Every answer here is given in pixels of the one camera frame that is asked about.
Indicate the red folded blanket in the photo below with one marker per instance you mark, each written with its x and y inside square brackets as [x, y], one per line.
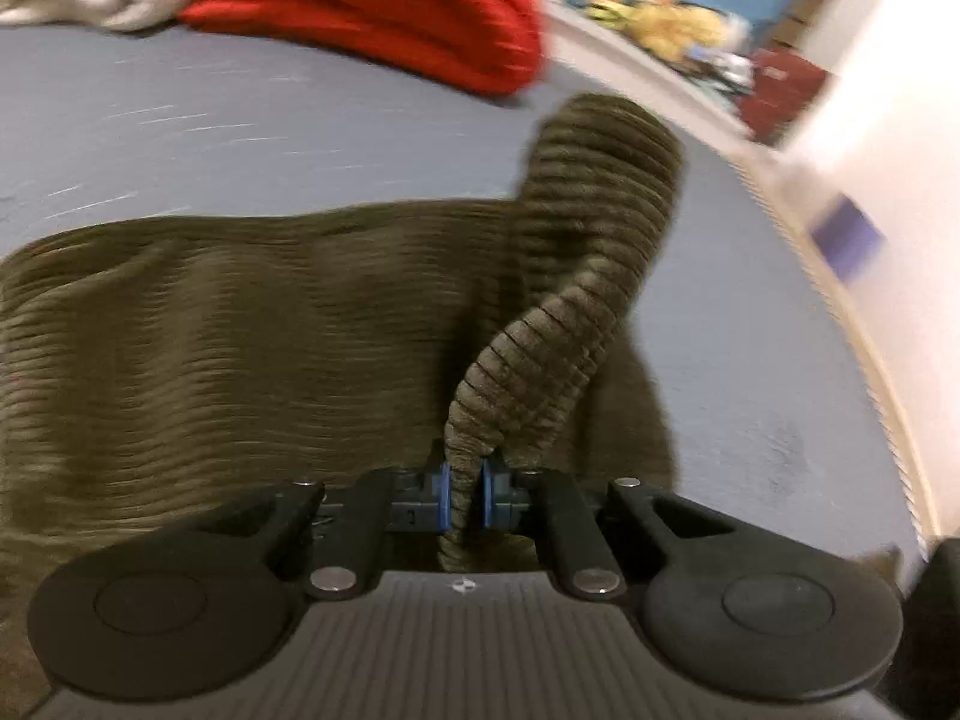
[375, 0]

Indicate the grey-blue bed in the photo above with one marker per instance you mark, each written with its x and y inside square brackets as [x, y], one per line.
[225, 127]

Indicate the yellow plush toy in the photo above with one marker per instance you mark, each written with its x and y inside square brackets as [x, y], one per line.
[667, 22]

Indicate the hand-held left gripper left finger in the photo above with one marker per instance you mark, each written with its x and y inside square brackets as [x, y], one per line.
[442, 496]

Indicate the dark red bag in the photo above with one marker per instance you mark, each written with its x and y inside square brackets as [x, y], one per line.
[784, 94]

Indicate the purple box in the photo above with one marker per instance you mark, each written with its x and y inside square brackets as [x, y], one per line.
[847, 238]

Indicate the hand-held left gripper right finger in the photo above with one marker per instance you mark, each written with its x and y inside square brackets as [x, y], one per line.
[488, 496]

